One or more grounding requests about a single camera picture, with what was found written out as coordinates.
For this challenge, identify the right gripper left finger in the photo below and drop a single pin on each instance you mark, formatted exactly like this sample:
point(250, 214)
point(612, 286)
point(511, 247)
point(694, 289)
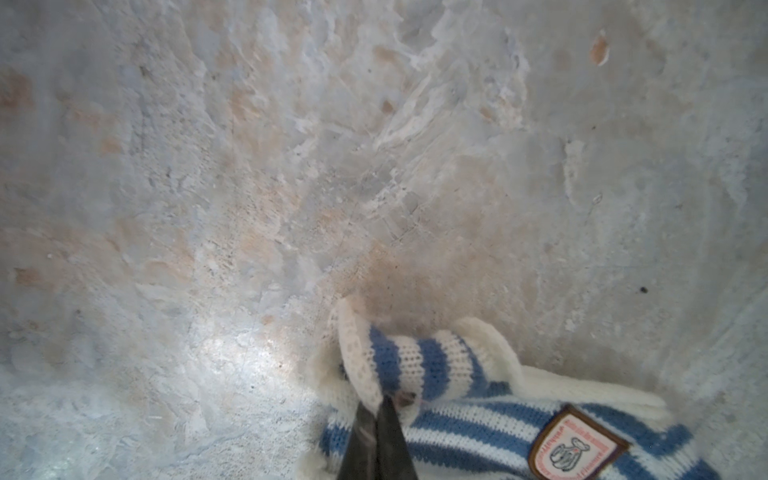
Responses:
point(360, 460)

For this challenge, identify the blue white striped sweater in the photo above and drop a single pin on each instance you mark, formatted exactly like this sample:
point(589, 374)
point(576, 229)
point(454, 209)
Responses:
point(469, 409)

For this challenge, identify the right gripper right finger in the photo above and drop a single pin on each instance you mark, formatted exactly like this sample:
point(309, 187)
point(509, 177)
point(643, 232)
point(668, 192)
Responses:
point(393, 460)

